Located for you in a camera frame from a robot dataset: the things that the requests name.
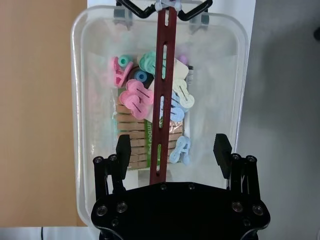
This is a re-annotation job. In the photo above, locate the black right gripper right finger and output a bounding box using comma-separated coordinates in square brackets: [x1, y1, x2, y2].
[212, 133, 262, 200]

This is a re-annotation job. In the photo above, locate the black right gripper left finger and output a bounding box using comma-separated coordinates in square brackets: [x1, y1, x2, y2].
[93, 134, 132, 201]

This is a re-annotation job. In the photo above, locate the wooden clothespin pack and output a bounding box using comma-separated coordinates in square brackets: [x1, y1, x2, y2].
[115, 87, 186, 171]

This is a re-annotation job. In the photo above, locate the light blue plastic peg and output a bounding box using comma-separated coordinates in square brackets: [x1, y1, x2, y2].
[158, 90, 188, 126]
[169, 135, 193, 166]

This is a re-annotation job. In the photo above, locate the clear plastic storage box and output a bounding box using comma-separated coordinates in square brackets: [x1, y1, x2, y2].
[70, 4, 250, 226]

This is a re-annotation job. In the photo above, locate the large pink plastic peg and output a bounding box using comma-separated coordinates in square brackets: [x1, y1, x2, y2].
[118, 79, 155, 120]

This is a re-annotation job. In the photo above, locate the cream plastic peg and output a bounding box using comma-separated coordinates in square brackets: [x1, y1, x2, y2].
[172, 79, 196, 110]

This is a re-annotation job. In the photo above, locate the blue plastic roller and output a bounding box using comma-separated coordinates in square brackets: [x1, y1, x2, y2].
[133, 69, 151, 84]

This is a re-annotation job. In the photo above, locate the small pink plastic peg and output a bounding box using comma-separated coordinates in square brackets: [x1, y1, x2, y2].
[110, 56, 134, 88]

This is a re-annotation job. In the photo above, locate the dark red slotted bar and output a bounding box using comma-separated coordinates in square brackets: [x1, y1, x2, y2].
[149, 6, 179, 187]

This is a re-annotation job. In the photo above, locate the teal plastic roller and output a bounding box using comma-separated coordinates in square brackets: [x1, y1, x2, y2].
[118, 54, 131, 68]

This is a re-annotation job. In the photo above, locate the mint green plastic peg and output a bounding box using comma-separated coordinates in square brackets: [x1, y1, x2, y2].
[138, 50, 168, 80]

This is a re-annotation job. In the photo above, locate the grey box hinge clip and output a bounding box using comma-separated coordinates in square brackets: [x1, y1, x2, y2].
[113, 6, 134, 26]
[189, 12, 210, 34]

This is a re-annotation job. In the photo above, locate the black wire hanger frame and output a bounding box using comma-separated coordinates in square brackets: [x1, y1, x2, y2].
[116, 0, 214, 21]

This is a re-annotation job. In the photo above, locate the white cable tie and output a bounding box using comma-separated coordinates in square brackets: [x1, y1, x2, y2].
[154, 0, 181, 12]

